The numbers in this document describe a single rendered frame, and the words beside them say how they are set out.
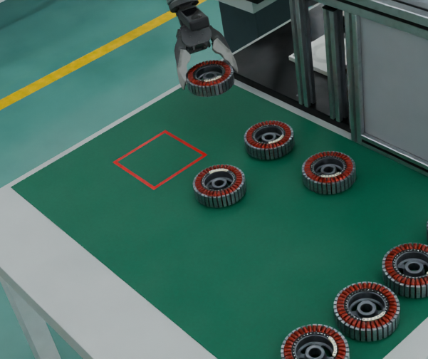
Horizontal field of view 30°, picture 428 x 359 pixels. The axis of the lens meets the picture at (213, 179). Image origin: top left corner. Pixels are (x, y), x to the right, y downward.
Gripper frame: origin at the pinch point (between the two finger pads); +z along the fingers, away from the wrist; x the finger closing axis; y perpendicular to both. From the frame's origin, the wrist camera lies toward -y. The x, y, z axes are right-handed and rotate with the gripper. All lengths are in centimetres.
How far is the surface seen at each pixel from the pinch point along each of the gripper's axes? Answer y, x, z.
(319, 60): 11.6, -29.9, 1.9
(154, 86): 169, -3, -30
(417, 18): -45, -32, 8
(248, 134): -6.1, -3.2, 15.6
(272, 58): 19.0, -20.4, -3.2
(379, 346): -52, -4, 59
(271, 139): -7.7, -7.4, 18.3
